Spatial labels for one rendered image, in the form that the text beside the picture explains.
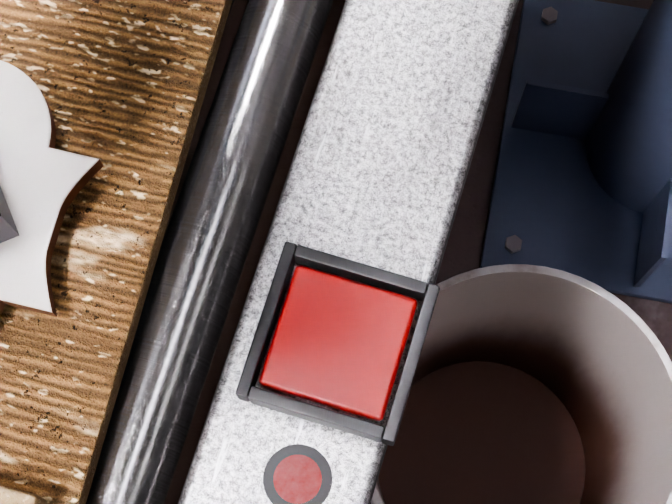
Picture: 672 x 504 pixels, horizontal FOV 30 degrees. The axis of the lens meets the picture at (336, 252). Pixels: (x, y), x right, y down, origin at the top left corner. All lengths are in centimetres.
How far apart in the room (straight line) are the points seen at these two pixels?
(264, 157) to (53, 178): 11
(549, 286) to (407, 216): 61
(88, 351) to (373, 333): 13
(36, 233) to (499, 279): 68
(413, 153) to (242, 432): 16
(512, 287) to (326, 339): 66
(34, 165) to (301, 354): 15
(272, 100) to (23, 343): 17
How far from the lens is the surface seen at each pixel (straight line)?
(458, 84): 64
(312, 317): 58
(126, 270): 59
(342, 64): 64
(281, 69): 64
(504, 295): 125
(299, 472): 59
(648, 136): 140
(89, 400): 58
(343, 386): 58
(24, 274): 58
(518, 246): 155
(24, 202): 59
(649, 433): 127
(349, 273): 59
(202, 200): 61
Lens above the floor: 150
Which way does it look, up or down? 75 degrees down
